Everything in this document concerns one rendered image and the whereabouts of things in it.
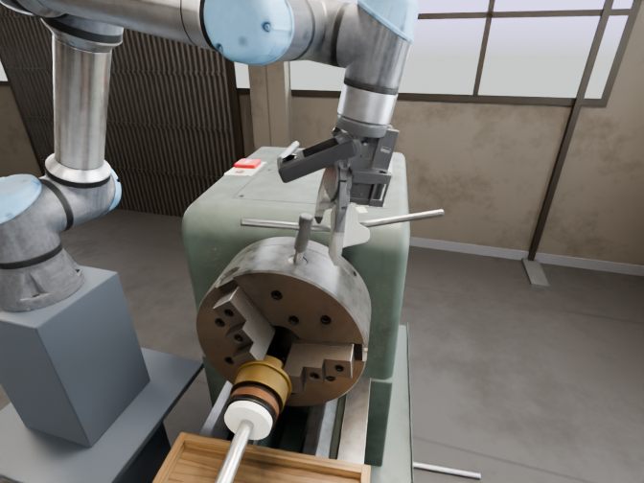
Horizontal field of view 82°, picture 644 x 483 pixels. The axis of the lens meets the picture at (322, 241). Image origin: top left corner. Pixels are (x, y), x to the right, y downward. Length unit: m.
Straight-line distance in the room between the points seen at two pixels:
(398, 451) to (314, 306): 0.70
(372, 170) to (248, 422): 0.40
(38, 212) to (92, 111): 0.21
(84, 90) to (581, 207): 3.16
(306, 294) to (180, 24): 0.40
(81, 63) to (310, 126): 2.54
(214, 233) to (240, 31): 0.48
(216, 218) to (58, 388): 0.47
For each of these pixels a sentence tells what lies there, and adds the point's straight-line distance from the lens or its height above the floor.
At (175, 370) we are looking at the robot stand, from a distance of 1.17.
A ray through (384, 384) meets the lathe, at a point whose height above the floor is 0.85.
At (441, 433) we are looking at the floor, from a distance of 1.96.
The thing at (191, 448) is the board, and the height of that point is 0.89.
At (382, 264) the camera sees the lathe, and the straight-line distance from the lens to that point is 0.73.
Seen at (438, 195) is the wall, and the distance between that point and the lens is 3.18.
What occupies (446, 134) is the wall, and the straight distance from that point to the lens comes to 3.05.
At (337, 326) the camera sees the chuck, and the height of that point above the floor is 1.14.
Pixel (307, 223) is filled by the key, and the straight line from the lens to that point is 0.58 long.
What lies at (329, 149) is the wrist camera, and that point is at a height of 1.43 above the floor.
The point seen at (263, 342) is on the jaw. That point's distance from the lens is 0.63.
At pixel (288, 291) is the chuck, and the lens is 0.61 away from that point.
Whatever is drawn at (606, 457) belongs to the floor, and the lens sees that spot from 2.19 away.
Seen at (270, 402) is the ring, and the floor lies 1.10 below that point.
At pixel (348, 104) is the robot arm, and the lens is 0.52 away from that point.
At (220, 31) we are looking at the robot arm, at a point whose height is 1.57.
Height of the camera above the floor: 1.55
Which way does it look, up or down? 28 degrees down
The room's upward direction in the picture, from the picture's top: straight up
